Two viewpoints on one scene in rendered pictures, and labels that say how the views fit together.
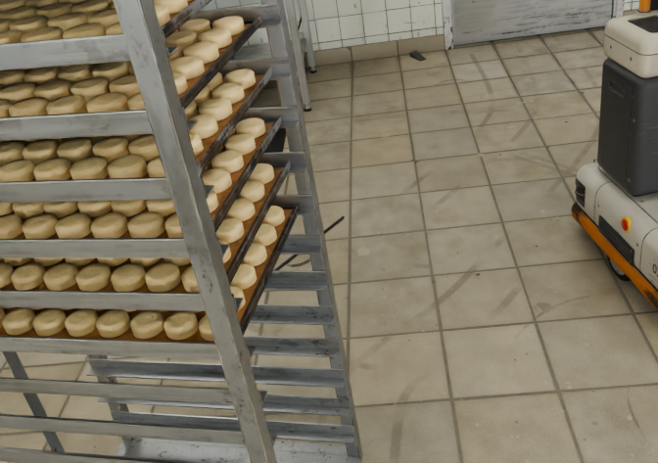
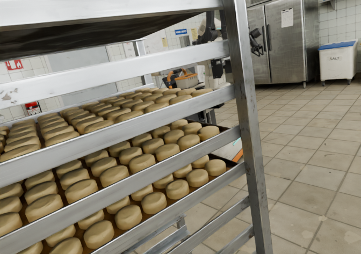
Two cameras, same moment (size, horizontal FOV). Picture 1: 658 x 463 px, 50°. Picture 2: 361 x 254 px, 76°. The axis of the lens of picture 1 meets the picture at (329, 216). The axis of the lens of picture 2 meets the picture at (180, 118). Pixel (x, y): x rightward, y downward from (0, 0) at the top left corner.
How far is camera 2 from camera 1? 0.91 m
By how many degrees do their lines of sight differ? 46
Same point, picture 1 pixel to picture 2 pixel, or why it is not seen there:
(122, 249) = (193, 106)
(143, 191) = (208, 52)
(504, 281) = not seen: hidden behind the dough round
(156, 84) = not seen: outside the picture
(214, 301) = (254, 118)
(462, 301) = not seen: hidden behind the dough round
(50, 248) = (139, 124)
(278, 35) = (142, 47)
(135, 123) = not seen: outside the picture
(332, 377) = (181, 232)
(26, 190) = (125, 67)
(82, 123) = not seen: outside the picture
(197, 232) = (250, 66)
